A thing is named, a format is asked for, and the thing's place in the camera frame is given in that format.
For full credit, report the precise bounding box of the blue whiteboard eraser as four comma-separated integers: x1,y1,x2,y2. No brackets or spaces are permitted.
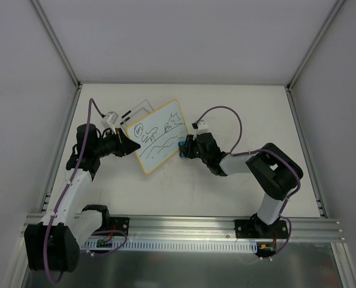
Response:
179,141,186,158

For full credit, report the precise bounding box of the yellow framed whiteboard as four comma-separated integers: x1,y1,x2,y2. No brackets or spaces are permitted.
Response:
126,99,188,175

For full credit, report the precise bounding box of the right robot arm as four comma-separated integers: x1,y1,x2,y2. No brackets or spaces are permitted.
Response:
178,132,303,239

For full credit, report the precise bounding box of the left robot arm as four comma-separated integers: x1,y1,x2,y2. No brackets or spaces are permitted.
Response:
24,124,141,272

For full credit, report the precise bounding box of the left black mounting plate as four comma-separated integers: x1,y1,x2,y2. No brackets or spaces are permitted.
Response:
107,217,130,237

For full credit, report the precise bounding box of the black mounting plate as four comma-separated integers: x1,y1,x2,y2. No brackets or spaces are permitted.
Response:
107,217,130,237
234,218,289,239

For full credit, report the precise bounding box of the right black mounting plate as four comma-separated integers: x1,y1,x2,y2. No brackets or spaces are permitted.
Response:
234,218,289,239

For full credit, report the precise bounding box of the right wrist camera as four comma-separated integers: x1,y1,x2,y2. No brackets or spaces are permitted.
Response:
191,119,209,137

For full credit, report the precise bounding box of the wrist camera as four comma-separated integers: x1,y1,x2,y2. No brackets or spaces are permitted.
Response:
191,119,209,137
101,111,119,132

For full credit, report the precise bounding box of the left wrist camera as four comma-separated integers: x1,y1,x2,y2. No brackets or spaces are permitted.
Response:
101,111,119,132

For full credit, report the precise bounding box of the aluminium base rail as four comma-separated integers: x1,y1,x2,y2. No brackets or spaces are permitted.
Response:
20,212,343,244

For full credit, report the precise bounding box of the white slotted cable duct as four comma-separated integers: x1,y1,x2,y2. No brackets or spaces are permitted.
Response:
81,238,258,254

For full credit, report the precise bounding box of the left aluminium frame post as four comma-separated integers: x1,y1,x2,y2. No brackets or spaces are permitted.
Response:
29,0,81,88

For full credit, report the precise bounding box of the aluminium frame post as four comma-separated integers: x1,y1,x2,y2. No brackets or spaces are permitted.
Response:
29,0,81,88
286,0,346,91

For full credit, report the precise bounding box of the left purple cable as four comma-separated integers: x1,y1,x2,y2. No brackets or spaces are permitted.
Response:
43,98,128,284

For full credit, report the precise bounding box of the right aluminium frame post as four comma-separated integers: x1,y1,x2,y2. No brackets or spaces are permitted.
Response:
286,0,346,91

